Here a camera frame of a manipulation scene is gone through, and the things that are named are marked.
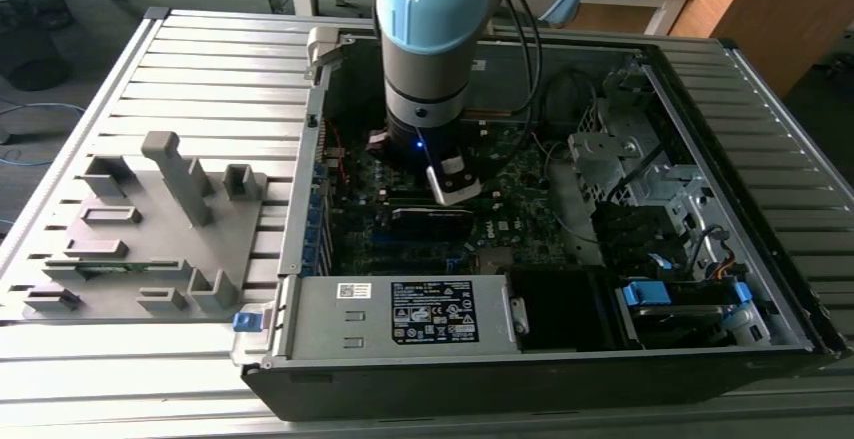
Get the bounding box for black graphics card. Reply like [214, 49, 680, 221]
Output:
[388, 205, 479, 241]

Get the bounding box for green motherboard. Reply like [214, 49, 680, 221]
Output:
[317, 128, 585, 278]

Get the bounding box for brown chipset heatsink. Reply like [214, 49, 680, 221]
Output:
[476, 246, 516, 271]

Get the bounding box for metal drive cage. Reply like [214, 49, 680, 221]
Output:
[565, 56, 719, 220]

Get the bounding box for grey power supply unit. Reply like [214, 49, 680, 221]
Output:
[284, 273, 520, 360]

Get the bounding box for grey parts rack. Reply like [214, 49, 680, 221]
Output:
[21, 130, 269, 321]

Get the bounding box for blue disk carrier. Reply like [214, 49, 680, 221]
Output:
[616, 280, 759, 349]

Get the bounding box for black PC case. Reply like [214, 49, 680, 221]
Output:
[238, 26, 852, 423]

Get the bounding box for green RAM stick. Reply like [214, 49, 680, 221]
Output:
[73, 261, 153, 279]

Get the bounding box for wooden cabinet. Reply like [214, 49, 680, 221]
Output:
[669, 0, 854, 100]

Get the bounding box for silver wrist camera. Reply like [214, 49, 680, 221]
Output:
[424, 155, 485, 207]

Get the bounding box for grey case release handle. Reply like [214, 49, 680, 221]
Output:
[304, 26, 343, 81]

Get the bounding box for thick black cable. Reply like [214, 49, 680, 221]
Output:
[609, 139, 665, 203]

